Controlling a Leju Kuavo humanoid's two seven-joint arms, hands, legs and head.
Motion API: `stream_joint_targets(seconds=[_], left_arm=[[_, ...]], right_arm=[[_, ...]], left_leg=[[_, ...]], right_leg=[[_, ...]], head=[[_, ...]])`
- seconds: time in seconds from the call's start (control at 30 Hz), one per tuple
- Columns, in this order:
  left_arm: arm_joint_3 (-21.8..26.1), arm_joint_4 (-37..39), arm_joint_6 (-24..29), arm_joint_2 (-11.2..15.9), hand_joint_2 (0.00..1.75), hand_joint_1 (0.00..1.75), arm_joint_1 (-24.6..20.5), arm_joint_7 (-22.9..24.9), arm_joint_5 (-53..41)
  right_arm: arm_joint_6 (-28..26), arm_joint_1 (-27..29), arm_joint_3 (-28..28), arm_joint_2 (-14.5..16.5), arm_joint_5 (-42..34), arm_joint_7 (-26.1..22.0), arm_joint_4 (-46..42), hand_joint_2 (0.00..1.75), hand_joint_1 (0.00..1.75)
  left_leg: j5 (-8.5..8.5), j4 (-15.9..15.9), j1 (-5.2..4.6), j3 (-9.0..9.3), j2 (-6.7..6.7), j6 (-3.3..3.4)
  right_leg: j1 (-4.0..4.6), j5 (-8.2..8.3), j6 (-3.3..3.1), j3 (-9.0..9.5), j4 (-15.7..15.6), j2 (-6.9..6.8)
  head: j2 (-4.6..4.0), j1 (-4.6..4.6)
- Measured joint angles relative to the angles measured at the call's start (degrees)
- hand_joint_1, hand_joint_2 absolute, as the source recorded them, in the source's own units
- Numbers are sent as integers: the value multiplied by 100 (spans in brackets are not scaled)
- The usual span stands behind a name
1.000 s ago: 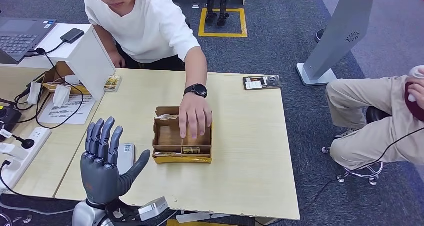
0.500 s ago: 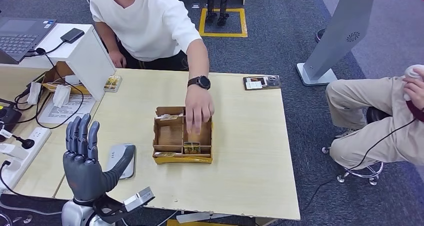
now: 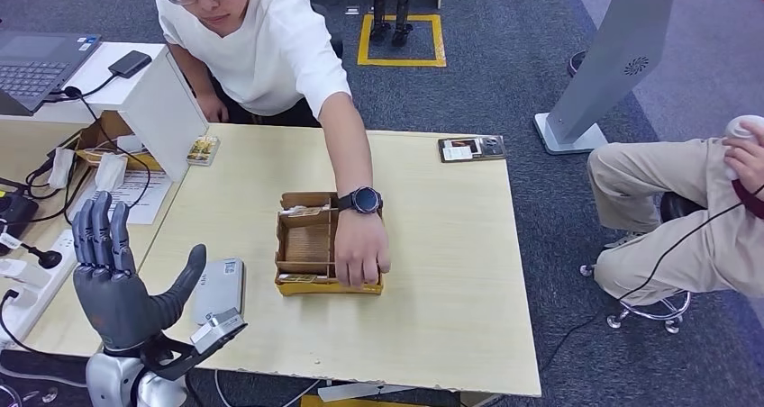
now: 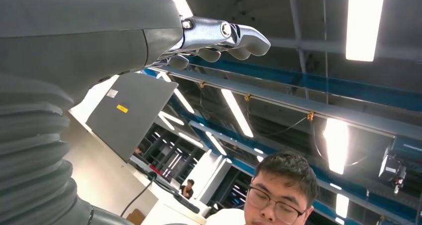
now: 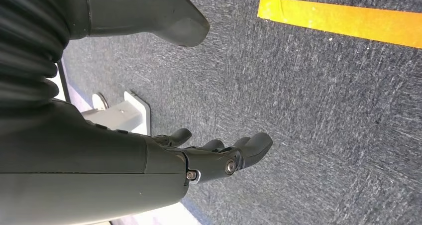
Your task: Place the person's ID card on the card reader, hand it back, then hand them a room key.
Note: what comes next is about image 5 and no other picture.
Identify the white metal desk foot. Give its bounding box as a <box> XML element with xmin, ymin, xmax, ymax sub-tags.
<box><xmin>81</xmin><ymin>91</ymin><xmax>152</xmax><ymax>136</ymax></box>

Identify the white board with dark edge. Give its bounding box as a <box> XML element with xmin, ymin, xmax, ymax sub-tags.
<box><xmin>46</xmin><ymin>60</ymin><xmax>72</xmax><ymax>103</ymax></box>

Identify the yellow floor tape strip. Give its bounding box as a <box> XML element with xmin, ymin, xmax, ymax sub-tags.
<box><xmin>257</xmin><ymin>0</ymin><xmax>422</xmax><ymax>49</ymax></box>

